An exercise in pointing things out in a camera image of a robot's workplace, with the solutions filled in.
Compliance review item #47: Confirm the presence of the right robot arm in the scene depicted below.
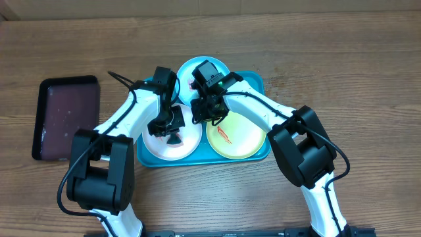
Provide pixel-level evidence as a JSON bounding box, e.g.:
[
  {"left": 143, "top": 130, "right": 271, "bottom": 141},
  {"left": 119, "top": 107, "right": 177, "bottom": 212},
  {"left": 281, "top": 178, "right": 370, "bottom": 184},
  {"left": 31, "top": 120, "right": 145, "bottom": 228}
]
[{"left": 191, "top": 60, "right": 347, "bottom": 236}]

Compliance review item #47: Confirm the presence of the green rimmed yellow plate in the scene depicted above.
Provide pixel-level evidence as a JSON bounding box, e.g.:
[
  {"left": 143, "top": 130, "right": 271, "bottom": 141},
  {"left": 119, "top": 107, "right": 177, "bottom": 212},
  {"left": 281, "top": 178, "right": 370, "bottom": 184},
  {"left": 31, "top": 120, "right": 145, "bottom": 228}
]
[{"left": 206, "top": 111, "right": 266, "bottom": 159}]

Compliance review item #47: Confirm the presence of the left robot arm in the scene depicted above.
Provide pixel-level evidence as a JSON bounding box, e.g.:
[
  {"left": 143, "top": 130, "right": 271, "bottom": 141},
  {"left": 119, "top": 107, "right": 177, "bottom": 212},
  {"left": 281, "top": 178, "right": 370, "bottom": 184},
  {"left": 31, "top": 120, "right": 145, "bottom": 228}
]
[{"left": 57, "top": 67, "right": 185, "bottom": 236}]

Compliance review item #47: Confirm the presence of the light blue plate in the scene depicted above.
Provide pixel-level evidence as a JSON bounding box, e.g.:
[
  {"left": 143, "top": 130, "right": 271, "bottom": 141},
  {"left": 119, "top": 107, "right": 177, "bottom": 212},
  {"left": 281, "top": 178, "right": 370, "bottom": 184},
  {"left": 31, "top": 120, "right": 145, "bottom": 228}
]
[{"left": 177, "top": 56, "right": 230, "bottom": 107}]

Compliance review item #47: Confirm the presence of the black rectangular water tray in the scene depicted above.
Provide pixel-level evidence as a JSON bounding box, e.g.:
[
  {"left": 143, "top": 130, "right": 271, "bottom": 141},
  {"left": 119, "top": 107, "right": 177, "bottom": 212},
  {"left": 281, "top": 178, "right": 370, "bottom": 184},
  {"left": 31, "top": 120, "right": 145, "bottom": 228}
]
[{"left": 32, "top": 75, "right": 100, "bottom": 161}]

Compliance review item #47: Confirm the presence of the teal plastic serving tray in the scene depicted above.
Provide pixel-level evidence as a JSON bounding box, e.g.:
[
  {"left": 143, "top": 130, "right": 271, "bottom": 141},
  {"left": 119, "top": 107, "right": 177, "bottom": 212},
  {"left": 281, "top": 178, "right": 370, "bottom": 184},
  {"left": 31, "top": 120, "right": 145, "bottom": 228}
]
[{"left": 136, "top": 70, "right": 272, "bottom": 168}]

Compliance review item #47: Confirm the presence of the pink and green sponge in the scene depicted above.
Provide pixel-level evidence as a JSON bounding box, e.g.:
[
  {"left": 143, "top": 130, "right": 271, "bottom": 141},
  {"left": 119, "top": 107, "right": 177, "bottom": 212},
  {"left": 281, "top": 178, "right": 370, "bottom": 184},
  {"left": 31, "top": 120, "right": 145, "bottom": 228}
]
[{"left": 157, "top": 133, "right": 183, "bottom": 147}]

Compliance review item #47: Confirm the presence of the white plate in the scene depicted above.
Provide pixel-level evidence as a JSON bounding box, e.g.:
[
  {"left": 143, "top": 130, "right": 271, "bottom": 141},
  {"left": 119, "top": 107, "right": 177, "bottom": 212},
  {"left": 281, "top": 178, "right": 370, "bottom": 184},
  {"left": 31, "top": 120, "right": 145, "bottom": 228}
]
[{"left": 142, "top": 103, "right": 203, "bottom": 161}]

